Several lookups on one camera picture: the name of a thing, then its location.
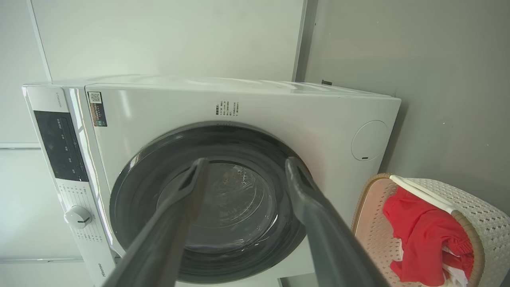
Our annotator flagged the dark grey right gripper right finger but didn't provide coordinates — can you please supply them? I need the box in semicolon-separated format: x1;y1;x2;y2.
285;156;390;287

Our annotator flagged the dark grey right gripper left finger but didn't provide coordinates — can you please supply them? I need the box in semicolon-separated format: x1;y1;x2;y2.
102;157;210;287

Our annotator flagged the white perforated plastic laundry basket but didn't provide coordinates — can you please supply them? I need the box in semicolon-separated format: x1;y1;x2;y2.
351;173;510;287

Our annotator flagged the white washing machine control knob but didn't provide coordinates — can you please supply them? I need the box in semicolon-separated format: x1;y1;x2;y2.
64;205;93;229

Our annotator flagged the round dark washing machine door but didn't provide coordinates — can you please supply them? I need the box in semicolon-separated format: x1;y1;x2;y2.
109;122;315;284

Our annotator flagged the red garment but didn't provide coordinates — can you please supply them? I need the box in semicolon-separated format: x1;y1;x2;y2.
382;187;475;287

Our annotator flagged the white garment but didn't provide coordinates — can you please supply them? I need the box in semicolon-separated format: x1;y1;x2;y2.
440;246;469;287

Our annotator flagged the black washing machine display panel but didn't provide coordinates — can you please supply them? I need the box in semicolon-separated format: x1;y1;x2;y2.
33;110;89;182

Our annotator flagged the white front-load washing machine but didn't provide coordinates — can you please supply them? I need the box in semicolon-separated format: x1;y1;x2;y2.
22;75;402;287

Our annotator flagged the dark QR code sticker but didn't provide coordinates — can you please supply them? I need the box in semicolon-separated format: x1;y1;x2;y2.
87;92;108;128

